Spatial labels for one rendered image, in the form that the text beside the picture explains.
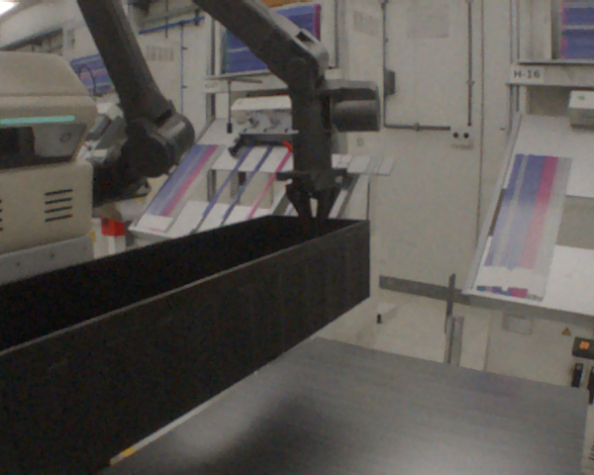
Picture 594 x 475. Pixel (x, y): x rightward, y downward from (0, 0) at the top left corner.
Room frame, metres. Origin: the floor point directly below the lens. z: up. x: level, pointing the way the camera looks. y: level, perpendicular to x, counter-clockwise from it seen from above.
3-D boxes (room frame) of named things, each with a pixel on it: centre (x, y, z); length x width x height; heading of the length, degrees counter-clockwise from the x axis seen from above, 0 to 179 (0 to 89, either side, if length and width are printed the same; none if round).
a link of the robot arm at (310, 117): (0.76, -0.03, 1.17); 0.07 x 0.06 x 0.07; 74
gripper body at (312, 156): (0.76, -0.02, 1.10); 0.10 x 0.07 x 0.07; 148
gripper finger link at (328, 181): (0.75, -0.02, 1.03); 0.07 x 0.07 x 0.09; 58
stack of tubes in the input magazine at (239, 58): (2.33, 0.09, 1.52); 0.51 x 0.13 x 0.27; 53
